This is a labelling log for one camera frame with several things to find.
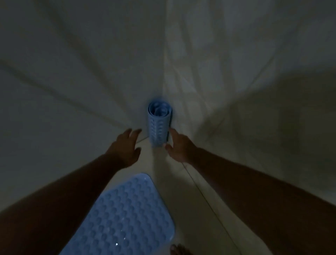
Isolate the person's left forearm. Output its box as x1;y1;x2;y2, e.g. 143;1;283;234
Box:
0;153;124;255

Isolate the person's right forearm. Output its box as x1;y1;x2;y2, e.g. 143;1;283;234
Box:
188;147;336;255

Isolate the person's right hand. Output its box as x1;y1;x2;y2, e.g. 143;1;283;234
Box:
165;128;197;163

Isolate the blue bath mat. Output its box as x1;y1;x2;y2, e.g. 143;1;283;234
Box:
147;98;173;147
59;173;176;255

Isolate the person's left hand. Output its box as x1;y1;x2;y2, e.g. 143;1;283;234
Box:
105;128;142;168

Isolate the person's bare foot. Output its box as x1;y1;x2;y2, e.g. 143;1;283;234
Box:
170;243;192;255

